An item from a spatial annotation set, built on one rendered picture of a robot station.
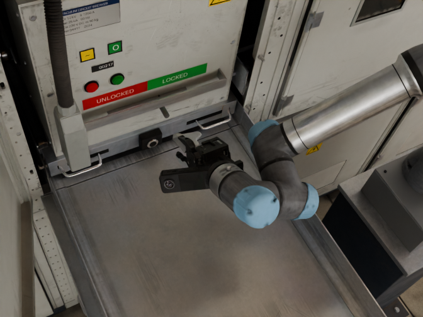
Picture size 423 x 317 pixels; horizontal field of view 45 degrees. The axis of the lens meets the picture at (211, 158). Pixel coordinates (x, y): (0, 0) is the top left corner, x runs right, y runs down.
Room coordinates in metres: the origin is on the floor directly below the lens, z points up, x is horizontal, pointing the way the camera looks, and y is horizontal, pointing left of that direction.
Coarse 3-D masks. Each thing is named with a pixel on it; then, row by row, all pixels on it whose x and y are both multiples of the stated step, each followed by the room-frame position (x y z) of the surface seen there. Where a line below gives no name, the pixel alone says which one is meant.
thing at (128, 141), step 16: (192, 112) 0.89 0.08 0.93; (208, 112) 0.91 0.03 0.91; (144, 128) 0.80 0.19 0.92; (160, 128) 0.82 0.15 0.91; (176, 128) 0.85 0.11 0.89; (96, 144) 0.73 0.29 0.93; (112, 144) 0.74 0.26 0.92; (128, 144) 0.77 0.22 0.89; (48, 160) 0.65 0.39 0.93; (96, 160) 0.71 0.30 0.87
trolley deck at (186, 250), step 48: (240, 144) 0.87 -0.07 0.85; (96, 192) 0.63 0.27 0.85; (144, 192) 0.66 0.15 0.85; (192, 192) 0.69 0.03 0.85; (96, 240) 0.50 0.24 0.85; (144, 240) 0.53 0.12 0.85; (192, 240) 0.55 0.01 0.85; (240, 240) 0.58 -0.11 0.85; (288, 240) 0.60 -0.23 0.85; (144, 288) 0.41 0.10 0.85; (192, 288) 0.43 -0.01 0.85; (240, 288) 0.45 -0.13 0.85; (288, 288) 0.48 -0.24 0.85
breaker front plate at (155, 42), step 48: (96, 0) 0.75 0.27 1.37; (144, 0) 0.81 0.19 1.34; (192, 0) 0.87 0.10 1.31; (240, 0) 0.95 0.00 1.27; (48, 48) 0.69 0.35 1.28; (96, 48) 0.74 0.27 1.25; (144, 48) 0.81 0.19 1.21; (192, 48) 0.88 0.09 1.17; (48, 96) 0.67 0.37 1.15; (144, 96) 0.81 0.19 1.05
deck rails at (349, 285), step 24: (72, 216) 0.55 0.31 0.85; (312, 216) 0.66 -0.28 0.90; (72, 240) 0.49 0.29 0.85; (312, 240) 0.61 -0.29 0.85; (96, 264) 0.44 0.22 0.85; (336, 264) 0.56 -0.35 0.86; (96, 288) 0.39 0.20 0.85; (336, 288) 0.50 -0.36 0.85; (360, 288) 0.49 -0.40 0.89; (360, 312) 0.45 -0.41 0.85
